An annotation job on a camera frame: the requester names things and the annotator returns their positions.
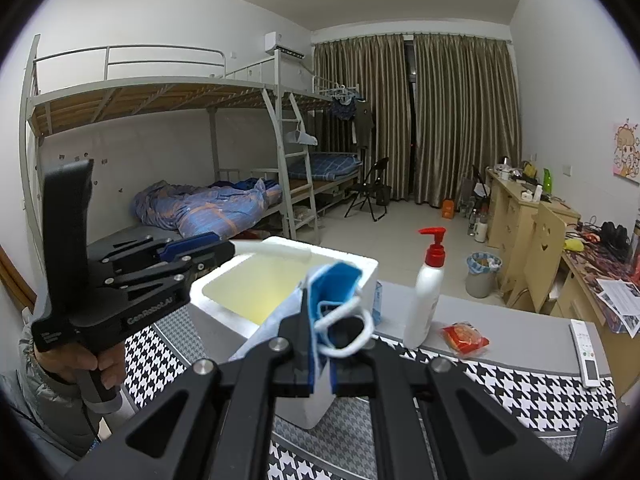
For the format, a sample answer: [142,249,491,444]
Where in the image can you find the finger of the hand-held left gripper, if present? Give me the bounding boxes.
[102,245,237,292]
[87,232,236,267]

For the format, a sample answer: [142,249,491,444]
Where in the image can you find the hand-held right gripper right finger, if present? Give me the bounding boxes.
[329,315,623,480]

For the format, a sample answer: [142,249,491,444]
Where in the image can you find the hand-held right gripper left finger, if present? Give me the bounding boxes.
[65,287,322,480]

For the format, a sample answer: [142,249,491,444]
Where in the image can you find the white foam box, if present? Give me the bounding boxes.
[189,237,378,430]

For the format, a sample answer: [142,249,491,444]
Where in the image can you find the blue face mask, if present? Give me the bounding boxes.
[300,261,376,396]

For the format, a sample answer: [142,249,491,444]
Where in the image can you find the person's left forearm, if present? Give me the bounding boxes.
[0,320,108,461]

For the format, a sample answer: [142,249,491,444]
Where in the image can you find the person's left hand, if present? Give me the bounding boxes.
[32,340,127,397]

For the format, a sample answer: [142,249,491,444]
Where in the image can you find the blue plaid quilt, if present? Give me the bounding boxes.
[132,177,283,241]

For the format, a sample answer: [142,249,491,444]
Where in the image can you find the white lotion pump bottle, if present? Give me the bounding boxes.
[404,227,447,350]

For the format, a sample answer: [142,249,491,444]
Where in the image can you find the red snack packet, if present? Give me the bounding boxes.
[440,322,491,358]

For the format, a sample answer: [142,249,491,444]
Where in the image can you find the houndstooth tablecloth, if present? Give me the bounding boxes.
[120,320,621,480]

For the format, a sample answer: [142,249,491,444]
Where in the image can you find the blue checked mattress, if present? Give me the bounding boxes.
[287,155,348,181]

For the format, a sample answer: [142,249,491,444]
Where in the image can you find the white clothes hanger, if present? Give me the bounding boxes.
[287,127,318,147]

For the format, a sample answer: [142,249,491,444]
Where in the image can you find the white metal bunk bed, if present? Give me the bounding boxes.
[272,72,373,221]
[20,35,321,306]

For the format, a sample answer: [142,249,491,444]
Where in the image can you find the trash bin with blue bag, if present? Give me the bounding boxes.
[465,252,502,299]

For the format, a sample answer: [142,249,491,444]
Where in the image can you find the black folding chair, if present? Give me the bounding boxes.
[345,157,391,222]

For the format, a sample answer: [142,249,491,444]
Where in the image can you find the group of plastic bottles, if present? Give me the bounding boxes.
[467,200,491,242]

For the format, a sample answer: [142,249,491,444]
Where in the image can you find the dark hanging clothes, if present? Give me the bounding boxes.
[327,95,376,152]

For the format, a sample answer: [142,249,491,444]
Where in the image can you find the white air conditioner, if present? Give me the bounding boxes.
[264,32,307,59]

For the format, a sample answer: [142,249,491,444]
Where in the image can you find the brown curtain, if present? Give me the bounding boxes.
[414,34,521,206]
[312,35,414,203]

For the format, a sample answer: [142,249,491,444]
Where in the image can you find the wooden chair with smiley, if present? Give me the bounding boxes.
[510,202,568,311]

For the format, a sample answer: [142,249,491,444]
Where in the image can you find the light wooden desk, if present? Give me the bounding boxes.
[487,167,581,261]

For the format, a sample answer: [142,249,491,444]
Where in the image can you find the white remote control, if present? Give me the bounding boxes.
[569,319,601,388]

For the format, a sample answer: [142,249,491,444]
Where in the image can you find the wooden desk with patterned cover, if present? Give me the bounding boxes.
[560,225,640,336]

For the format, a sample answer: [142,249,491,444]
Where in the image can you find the printed paper sheets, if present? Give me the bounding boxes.
[597,280,640,333]

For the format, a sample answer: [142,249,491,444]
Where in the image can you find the black headphones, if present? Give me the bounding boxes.
[600,221,632,251]

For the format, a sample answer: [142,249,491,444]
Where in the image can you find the pink cartoon wall poster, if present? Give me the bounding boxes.
[614,120,640,178]

